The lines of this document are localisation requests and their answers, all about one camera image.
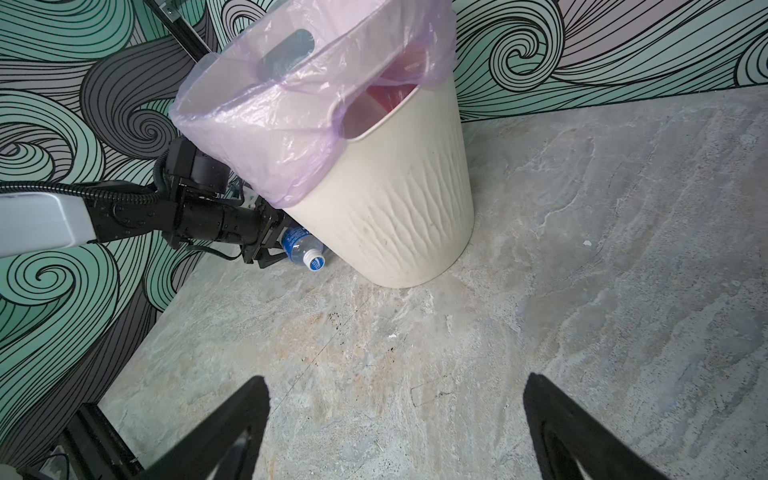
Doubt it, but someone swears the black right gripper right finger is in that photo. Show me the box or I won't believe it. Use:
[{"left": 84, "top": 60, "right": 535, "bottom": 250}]
[{"left": 523, "top": 373, "right": 666, "bottom": 479}]

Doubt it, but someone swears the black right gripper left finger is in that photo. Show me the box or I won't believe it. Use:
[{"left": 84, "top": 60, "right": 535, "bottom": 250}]
[{"left": 138, "top": 376, "right": 270, "bottom": 479}]

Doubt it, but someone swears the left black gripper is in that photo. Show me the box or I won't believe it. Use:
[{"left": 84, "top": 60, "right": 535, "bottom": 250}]
[{"left": 153, "top": 136, "right": 288, "bottom": 268}]

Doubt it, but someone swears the clear bottle blue Pocari label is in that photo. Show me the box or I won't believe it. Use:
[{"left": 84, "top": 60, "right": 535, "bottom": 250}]
[{"left": 280, "top": 227, "right": 326, "bottom": 271}]

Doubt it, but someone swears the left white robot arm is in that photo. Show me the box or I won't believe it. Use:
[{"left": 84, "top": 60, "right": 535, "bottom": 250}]
[{"left": 1, "top": 136, "right": 297, "bottom": 268}]

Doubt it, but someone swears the cream ribbed waste bin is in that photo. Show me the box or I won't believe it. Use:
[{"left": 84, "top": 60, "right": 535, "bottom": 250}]
[{"left": 287, "top": 79, "right": 474, "bottom": 288}]

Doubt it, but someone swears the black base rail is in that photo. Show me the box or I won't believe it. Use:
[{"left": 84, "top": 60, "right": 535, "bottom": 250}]
[{"left": 33, "top": 403, "right": 144, "bottom": 479}]

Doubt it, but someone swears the black corner frame post left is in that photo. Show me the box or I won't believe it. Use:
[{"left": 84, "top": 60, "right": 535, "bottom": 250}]
[{"left": 143, "top": 0, "right": 212, "bottom": 62}]

